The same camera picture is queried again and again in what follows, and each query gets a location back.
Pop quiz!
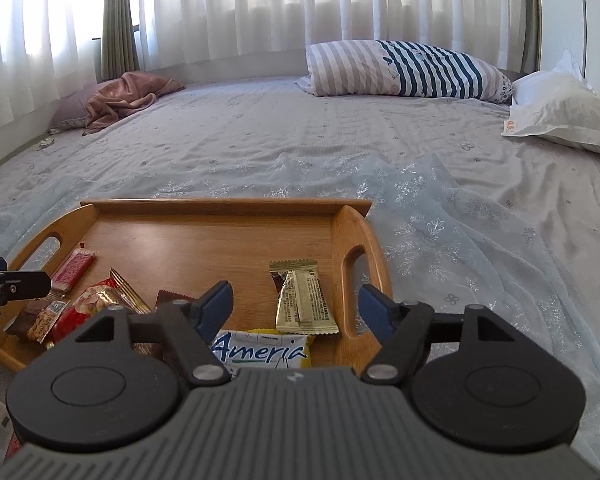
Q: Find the dark red flowered snack bar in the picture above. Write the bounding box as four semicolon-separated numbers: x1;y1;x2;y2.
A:
153;289;199;311

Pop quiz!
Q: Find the striped pillow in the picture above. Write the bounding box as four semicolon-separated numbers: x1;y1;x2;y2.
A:
296;40;516;105

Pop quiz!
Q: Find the gold snack packet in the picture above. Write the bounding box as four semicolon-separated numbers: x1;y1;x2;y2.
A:
268;258;341;336

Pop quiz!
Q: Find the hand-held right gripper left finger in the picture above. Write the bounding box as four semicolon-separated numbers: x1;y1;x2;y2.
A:
67;281;232;387

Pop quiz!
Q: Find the red peanut snack bag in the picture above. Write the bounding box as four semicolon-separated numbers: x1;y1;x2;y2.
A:
44;267;153;352

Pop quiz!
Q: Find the pink cloth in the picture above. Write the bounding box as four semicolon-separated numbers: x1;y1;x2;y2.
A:
82;71;186;136

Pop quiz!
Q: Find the grey green curtain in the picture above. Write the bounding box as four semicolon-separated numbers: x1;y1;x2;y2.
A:
100;0;141;83
522;0;543;73

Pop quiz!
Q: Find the white pillow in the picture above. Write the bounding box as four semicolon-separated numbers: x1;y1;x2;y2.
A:
501;50;600;158

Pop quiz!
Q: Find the purple pillow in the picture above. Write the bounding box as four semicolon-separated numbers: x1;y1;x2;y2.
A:
47;92;98;136

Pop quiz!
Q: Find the white sheer curtain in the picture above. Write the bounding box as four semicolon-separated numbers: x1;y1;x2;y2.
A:
0;0;541;136

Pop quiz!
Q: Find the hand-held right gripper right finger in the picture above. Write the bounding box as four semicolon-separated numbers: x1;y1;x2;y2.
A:
358;284;523;387

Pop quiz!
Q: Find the light blue snowflake cloth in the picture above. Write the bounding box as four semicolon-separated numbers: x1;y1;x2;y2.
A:
0;152;600;461

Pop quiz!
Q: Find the wooden tray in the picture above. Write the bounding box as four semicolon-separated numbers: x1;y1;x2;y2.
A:
0;197;394;374

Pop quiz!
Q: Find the red cracker packet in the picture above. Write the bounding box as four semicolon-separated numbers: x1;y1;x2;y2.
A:
49;247;97;297

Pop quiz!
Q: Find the yellow wafer packet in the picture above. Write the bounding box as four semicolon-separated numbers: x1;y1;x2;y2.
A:
210;328;315;380

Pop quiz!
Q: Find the brown chocolate bar packet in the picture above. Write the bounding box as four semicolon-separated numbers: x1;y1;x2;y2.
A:
4;296;72;345

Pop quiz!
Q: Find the bed with grey sheet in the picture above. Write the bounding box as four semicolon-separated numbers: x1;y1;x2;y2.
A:
0;72;600;480

